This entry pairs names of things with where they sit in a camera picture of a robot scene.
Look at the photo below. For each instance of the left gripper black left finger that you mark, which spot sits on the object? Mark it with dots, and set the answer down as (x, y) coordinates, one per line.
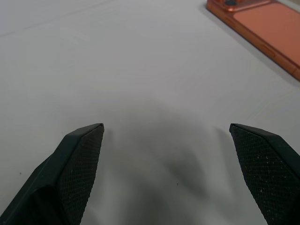
(70, 178)

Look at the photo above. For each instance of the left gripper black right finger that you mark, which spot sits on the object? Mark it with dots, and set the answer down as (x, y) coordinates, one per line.
(269, 173)

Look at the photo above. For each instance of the orange smartphone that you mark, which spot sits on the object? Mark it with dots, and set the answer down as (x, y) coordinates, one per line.
(269, 30)

